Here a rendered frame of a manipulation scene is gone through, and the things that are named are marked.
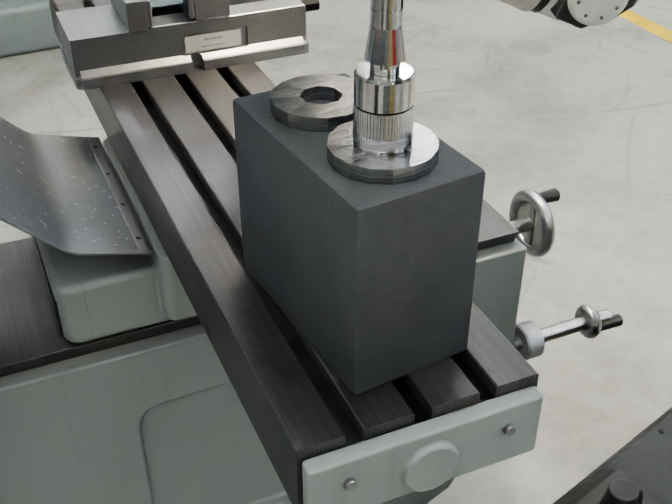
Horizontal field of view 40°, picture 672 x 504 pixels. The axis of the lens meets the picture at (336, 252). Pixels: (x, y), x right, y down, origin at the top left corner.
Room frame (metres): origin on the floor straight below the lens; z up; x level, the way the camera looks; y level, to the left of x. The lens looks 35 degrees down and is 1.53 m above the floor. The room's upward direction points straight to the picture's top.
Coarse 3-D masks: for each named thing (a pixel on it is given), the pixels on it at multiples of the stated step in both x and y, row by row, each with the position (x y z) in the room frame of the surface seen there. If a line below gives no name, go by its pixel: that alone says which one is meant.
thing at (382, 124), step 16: (368, 96) 0.63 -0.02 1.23; (384, 96) 0.63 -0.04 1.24; (400, 96) 0.63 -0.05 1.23; (368, 112) 0.63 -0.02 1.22; (384, 112) 0.63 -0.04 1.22; (400, 112) 0.63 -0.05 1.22; (368, 128) 0.63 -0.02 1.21; (384, 128) 0.63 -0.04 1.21; (400, 128) 0.63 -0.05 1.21; (368, 144) 0.63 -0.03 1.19; (384, 144) 0.63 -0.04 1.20; (400, 144) 0.63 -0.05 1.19
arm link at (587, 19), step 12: (576, 0) 1.08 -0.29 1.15; (588, 0) 1.09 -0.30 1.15; (600, 0) 1.09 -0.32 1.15; (612, 0) 1.09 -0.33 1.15; (624, 0) 1.09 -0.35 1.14; (636, 0) 1.10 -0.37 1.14; (576, 12) 1.08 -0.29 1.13; (588, 12) 1.09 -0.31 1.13; (600, 12) 1.09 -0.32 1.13; (612, 12) 1.09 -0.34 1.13; (588, 24) 1.09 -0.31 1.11; (600, 24) 1.09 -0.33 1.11
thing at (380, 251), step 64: (256, 128) 0.72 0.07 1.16; (320, 128) 0.70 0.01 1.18; (256, 192) 0.72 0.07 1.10; (320, 192) 0.62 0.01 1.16; (384, 192) 0.60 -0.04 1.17; (448, 192) 0.61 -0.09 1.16; (256, 256) 0.73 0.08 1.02; (320, 256) 0.62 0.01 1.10; (384, 256) 0.58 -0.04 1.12; (448, 256) 0.62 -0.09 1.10; (320, 320) 0.62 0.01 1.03; (384, 320) 0.59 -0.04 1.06; (448, 320) 0.62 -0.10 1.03
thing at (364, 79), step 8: (360, 64) 0.66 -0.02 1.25; (368, 64) 0.66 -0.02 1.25; (400, 64) 0.66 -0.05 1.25; (408, 64) 0.66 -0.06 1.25; (360, 72) 0.65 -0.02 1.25; (368, 72) 0.65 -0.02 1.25; (400, 72) 0.65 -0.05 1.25; (408, 72) 0.65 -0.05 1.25; (360, 80) 0.64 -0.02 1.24; (368, 80) 0.64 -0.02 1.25; (376, 80) 0.63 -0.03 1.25; (384, 80) 0.63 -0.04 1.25; (392, 80) 0.63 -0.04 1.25; (400, 80) 0.64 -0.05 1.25; (408, 80) 0.64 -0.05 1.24; (360, 88) 0.64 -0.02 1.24; (368, 88) 0.63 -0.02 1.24; (376, 88) 0.63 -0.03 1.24; (384, 88) 0.63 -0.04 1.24; (392, 88) 0.63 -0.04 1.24; (400, 88) 0.63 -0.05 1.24; (408, 88) 0.64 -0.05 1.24
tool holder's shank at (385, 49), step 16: (384, 0) 0.64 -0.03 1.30; (400, 0) 0.65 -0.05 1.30; (384, 16) 0.64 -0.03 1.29; (400, 16) 0.65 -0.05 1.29; (368, 32) 0.65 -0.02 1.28; (384, 32) 0.64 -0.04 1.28; (400, 32) 0.65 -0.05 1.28; (368, 48) 0.65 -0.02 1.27; (384, 48) 0.64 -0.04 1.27; (400, 48) 0.64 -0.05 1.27; (384, 64) 0.64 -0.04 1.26
